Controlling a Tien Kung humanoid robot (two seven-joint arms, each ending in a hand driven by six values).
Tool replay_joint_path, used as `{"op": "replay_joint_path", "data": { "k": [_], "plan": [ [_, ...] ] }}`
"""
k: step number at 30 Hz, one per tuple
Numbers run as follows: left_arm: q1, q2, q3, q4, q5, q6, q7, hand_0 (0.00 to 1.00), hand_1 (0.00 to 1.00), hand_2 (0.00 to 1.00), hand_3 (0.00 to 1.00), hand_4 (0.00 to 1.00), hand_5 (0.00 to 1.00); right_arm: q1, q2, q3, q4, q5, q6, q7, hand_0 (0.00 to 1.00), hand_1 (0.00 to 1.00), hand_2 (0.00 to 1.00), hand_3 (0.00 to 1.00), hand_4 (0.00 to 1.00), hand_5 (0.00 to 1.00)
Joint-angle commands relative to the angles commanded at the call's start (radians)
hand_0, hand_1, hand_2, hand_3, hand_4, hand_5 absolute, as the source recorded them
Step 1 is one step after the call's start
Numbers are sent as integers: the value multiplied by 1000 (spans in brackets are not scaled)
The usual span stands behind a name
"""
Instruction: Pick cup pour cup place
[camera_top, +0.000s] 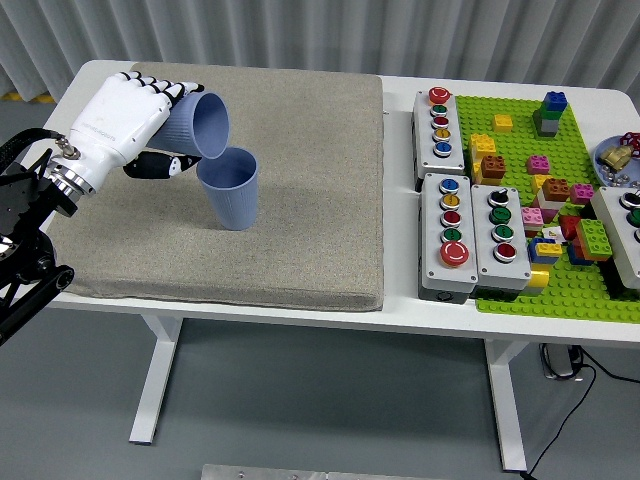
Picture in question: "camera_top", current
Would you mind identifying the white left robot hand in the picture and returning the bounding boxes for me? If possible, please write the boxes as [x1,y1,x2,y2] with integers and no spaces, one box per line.
[49,72,206,194]

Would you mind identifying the blue ribbed cup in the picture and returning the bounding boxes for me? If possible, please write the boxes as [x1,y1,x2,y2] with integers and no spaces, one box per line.
[195,146,260,232]
[146,92,231,160]

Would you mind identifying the grey-brown mat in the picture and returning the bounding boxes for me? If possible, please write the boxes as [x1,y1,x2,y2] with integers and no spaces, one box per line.
[28,61,386,313]

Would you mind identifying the white curtain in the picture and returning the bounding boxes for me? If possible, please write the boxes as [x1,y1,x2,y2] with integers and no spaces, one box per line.
[0,0,640,101]

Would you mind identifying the white table leg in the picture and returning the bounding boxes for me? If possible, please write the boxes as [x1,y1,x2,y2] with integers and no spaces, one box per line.
[483,339,529,472]
[128,314,184,445]

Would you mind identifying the grey five-button box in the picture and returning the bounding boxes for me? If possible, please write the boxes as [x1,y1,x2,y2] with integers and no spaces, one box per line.
[410,87,467,192]
[417,172,479,303]

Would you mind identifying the yellow brick stack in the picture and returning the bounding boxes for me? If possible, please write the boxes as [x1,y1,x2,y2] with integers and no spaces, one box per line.
[468,132,498,185]

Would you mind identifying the grey button box with selector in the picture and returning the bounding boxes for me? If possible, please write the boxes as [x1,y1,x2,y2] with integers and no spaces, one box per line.
[470,183,532,301]

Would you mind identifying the green brick baseplate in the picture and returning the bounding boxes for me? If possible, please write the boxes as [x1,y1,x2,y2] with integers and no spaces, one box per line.
[454,94,640,319]

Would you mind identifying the pink brick on white brick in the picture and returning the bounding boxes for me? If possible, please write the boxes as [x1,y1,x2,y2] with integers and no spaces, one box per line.
[520,206,544,237]

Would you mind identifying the blue green grey brick tower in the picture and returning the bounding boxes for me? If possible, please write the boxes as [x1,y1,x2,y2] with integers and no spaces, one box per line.
[531,90,569,138]

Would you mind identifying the brown brick on white brick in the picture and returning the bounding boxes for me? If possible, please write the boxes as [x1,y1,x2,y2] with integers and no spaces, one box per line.
[530,177,571,211]

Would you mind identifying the blue and yellow brick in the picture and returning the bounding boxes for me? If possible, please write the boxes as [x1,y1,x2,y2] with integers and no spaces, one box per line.
[527,236,563,266]

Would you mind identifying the yellow round brick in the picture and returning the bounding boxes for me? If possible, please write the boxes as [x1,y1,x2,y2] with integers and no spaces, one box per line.
[524,268,551,300]

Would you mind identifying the red brick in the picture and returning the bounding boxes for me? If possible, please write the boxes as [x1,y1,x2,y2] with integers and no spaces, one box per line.
[558,214,582,242]

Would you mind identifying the blue plate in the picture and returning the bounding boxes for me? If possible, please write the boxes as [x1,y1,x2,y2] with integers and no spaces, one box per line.
[592,135,640,187]

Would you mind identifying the green topped brick stack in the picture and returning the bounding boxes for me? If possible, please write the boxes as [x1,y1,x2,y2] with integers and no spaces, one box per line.
[566,218,615,266]

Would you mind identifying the gold figure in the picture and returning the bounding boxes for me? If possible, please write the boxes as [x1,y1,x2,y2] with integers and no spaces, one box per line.
[599,144,632,168]

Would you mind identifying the grey power adapter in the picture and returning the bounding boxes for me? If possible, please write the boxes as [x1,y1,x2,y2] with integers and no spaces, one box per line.
[538,342,584,381]

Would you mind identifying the white button box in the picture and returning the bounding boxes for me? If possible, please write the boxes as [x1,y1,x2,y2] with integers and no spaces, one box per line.
[589,185,640,292]

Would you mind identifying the black brick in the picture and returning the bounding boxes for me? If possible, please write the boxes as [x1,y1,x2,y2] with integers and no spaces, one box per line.
[602,259,631,304]

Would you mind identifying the black cable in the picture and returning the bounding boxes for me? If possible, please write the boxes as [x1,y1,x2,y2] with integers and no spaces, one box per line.
[519,349,640,480]

